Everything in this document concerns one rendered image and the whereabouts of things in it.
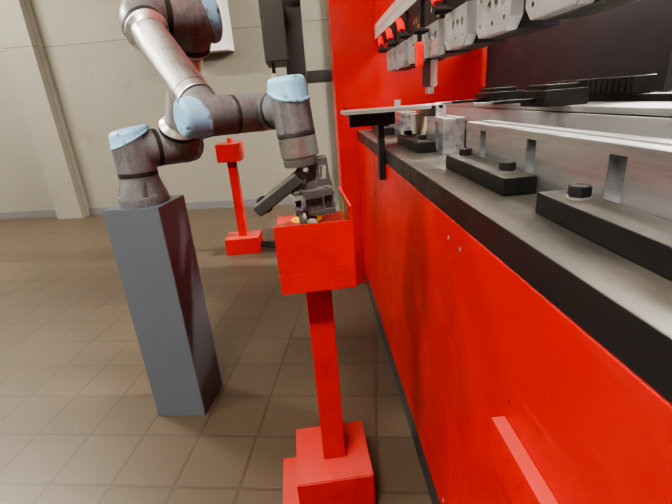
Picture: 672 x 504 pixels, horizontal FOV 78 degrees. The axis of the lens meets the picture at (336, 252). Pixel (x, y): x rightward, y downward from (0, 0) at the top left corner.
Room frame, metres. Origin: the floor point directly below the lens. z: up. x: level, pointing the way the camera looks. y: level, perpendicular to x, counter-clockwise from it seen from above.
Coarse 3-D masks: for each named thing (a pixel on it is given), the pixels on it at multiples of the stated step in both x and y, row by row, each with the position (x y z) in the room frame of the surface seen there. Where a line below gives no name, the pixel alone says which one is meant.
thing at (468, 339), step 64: (384, 192) 1.42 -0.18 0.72; (384, 256) 1.47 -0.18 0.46; (448, 256) 0.71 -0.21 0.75; (384, 320) 1.53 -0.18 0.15; (448, 320) 0.70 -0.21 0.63; (512, 320) 0.45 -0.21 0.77; (448, 384) 0.69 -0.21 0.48; (512, 384) 0.44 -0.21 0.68; (576, 384) 0.32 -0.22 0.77; (640, 384) 0.25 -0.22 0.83; (448, 448) 0.68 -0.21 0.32; (576, 448) 0.31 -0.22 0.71; (640, 448) 0.24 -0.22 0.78
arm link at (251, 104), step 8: (240, 96) 0.88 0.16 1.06; (248, 96) 0.88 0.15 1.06; (256, 96) 0.89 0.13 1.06; (264, 96) 0.87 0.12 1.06; (240, 104) 0.86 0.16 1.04; (248, 104) 0.87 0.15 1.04; (256, 104) 0.88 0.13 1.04; (248, 112) 0.86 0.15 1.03; (256, 112) 0.87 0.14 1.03; (248, 120) 0.86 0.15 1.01; (256, 120) 0.87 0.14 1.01; (264, 120) 0.87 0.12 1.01; (248, 128) 0.87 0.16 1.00; (256, 128) 0.89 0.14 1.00; (264, 128) 0.90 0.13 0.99; (272, 128) 0.88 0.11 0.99
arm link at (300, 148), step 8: (304, 136) 0.82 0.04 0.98; (312, 136) 0.83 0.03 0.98; (280, 144) 0.83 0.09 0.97; (288, 144) 0.81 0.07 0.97; (296, 144) 0.81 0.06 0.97; (304, 144) 0.81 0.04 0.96; (312, 144) 0.83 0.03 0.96; (280, 152) 0.84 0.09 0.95; (288, 152) 0.82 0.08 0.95; (296, 152) 0.81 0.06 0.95; (304, 152) 0.81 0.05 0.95; (312, 152) 0.82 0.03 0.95; (288, 160) 0.83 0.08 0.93; (296, 160) 0.82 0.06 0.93
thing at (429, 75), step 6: (432, 60) 1.35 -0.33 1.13; (426, 66) 1.40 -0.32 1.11; (432, 66) 1.35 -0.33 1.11; (426, 72) 1.40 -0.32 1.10; (432, 72) 1.35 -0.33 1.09; (426, 78) 1.40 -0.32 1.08; (432, 78) 1.35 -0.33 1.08; (426, 84) 1.40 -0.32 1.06; (432, 84) 1.35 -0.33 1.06; (426, 90) 1.43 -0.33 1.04; (432, 90) 1.36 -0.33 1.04
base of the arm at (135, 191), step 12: (120, 180) 1.27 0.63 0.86; (132, 180) 1.26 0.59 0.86; (144, 180) 1.27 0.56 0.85; (156, 180) 1.30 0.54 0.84; (120, 192) 1.26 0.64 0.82; (132, 192) 1.25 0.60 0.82; (144, 192) 1.26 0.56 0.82; (156, 192) 1.28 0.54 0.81; (168, 192) 1.34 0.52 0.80; (120, 204) 1.26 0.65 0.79; (132, 204) 1.24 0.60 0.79; (144, 204) 1.25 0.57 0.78; (156, 204) 1.27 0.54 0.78
